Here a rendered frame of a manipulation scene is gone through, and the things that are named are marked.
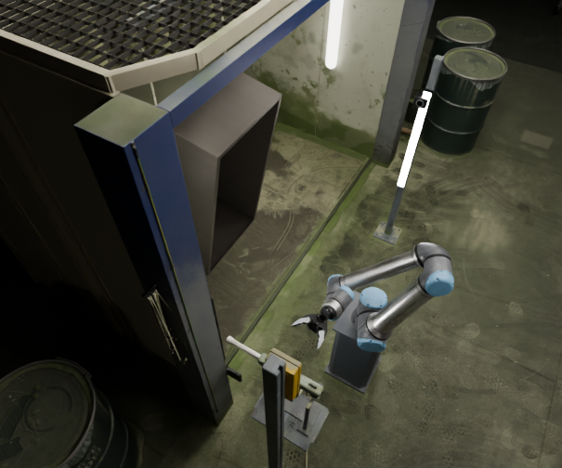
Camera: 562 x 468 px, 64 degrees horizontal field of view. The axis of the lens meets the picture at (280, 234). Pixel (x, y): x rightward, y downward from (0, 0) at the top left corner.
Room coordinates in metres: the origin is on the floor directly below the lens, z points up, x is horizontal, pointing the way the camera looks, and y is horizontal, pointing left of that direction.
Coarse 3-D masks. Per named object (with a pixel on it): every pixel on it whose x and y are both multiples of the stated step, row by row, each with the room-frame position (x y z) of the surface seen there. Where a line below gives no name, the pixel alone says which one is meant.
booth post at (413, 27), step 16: (416, 0) 3.41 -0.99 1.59; (432, 0) 3.43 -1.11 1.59; (416, 16) 3.40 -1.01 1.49; (400, 32) 3.44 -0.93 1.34; (416, 32) 3.38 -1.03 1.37; (400, 48) 3.43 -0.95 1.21; (416, 48) 3.37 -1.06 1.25; (400, 64) 3.41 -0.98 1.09; (416, 64) 3.45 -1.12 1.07; (400, 80) 3.40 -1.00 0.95; (400, 96) 3.38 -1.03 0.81; (384, 112) 3.44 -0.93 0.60; (400, 112) 3.36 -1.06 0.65; (384, 128) 3.42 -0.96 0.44; (400, 128) 3.47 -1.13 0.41; (384, 144) 3.41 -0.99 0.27; (384, 160) 3.39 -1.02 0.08
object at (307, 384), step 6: (228, 342) 0.92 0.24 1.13; (234, 342) 0.92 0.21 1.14; (240, 348) 0.89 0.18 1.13; (246, 348) 0.89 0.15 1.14; (252, 354) 0.86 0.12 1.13; (258, 354) 0.86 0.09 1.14; (264, 354) 0.86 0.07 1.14; (258, 360) 0.83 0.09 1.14; (264, 360) 0.82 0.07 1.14; (300, 378) 0.75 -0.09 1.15; (306, 378) 0.75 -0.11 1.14; (300, 384) 0.72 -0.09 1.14; (306, 384) 0.72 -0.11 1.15; (312, 384) 0.71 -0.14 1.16; (318, 384) 0.72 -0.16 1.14; (306, 390) 0.70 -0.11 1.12; (312, 390) 0.70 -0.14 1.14; (318, 390) 0.69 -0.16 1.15; (318, 396) 0.68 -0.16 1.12
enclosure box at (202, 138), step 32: (224, 96) 2.04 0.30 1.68; (256, 96) 2.08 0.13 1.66; (192, 128) 1.77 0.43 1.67; (224, 128) 1.80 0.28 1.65; (256, 128) 2.22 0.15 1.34; (192, 160) 1.69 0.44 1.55; (224, 160) 2.36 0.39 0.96; (256, 160) 2.22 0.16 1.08; (192, 192) 1.72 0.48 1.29; (224, 192) 2.39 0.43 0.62; (256, 192) 2.24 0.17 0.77; (224, 224) 2.18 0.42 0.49
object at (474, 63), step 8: (448, 56) 3.96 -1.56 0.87; (456, 56) 3.97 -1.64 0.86; (464, 56) 3.97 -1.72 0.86; (472, 56) 3.97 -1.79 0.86; (480, 56) 3.97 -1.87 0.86; (488, 56) 3.97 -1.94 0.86; (448, 64) 3.82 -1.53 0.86; (456, 64) 3.82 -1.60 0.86; (464, 64) 3.82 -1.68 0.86; (472, 64) 3.82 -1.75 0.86; (480, 64) 3.82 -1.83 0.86; (488, 64) 3.82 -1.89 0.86; (496, 64) 3.83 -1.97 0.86; (464, 72) 3.68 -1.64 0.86; (472, 72) 3.67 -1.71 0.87; (480, 72) 3.68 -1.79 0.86; (488, 72) 3.68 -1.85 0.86; (496, 72) 3.68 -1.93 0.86
